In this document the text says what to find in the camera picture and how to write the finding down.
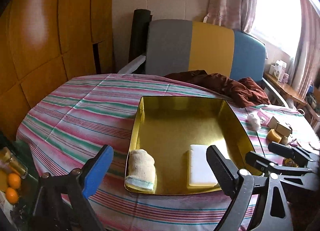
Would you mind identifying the upper orange fruit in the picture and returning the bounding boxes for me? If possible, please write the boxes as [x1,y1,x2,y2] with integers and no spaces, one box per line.
[7,173,21,190]

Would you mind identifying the wooden side shelf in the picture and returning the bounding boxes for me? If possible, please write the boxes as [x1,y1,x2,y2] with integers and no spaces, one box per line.
[264,73,306,106]

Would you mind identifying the wooden wardrobe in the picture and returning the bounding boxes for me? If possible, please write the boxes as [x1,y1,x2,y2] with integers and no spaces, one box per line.
[1,0,115,141]

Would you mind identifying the rust brown blanket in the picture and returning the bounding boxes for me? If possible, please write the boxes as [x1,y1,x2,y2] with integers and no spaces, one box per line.
[165,70,270,108]

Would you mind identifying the rolled cream sock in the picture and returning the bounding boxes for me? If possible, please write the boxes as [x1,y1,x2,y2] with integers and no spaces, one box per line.
[125,149,156,192]

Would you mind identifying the small white carton box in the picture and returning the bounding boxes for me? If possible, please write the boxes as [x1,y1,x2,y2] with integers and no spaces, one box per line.
[267,116,292,137]

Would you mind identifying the pink patterned curtain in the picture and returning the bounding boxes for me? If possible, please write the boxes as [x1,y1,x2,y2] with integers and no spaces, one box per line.
[204,0,319,96]

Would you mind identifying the lower orange fruit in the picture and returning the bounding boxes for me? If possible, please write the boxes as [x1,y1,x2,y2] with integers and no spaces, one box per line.
[5,187,19,205]

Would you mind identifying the yellow sponge piece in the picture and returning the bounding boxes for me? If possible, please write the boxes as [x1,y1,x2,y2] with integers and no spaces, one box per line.
[266,129,283,143]

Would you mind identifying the grey yellow blue headboard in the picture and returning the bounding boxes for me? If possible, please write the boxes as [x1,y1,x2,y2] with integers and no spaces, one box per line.
[145,19,266,82]

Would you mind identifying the gold metal tin tray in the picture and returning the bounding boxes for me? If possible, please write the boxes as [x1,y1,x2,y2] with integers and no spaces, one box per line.
[124,96,260,196]

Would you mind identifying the orange fruit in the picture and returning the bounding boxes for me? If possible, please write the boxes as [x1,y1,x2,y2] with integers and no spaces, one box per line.
[5,187,19,205]
[7,173,21,190]

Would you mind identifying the black rolled mat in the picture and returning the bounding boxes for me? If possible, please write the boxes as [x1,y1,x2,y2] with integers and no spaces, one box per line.
[129,9,152,62]

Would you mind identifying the white product boxes on shelf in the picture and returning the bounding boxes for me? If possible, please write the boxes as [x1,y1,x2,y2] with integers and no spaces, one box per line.
[268,60,289,83]

